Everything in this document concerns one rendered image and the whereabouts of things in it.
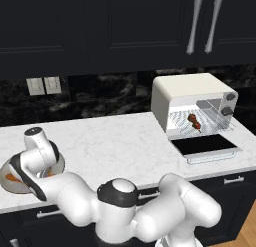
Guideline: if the orange-brown baguette bread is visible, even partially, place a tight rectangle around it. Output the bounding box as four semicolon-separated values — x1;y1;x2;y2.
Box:
5;172;24;184

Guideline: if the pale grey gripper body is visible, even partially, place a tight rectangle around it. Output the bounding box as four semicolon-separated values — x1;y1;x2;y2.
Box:
35;168;55;179

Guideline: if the silver drawer handle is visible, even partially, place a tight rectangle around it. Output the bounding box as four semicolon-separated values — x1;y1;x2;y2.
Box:
223;175;245;186
137;190;161;201
35;209;63;219

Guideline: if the black base cupboard door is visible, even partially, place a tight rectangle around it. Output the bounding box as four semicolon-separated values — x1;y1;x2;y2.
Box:
198;186;256;247
0;221;98;247

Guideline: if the black drawer front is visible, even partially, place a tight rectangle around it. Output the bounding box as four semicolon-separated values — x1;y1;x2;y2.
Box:
188;170;256;194
135;186;162;205
0;204;73;229

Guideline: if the white wall switch plate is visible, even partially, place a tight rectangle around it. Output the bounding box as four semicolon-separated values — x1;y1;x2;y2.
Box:
43;76;63;96
26;77;46;97

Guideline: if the brown kebab skewer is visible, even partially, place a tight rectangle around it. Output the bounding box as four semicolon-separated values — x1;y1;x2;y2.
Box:
187;113;203;134

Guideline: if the toaster oven glass door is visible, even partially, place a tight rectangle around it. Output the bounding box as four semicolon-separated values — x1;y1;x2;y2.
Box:
170;133;244;166

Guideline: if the black wall cupboard door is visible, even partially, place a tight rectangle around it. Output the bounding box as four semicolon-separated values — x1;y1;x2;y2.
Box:
83;0;198;75
0;0;90;79
195;0;256;68

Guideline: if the wire toaster oven rack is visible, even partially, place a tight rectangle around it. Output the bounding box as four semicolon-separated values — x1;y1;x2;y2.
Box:
168;108;236;136

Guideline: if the silver cupboard door handle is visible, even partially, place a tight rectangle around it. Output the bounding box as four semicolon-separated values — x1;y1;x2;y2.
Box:
203;0;224;55
185;0;204;56

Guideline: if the silver round plate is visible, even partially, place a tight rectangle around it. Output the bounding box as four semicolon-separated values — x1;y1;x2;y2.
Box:
0;153;66;195

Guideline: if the toaster oven door handle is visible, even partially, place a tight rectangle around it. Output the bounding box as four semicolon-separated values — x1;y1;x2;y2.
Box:
185;152;240;166

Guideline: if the white toaster oven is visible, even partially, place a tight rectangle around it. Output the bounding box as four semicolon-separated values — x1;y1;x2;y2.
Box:
150;72;240;141

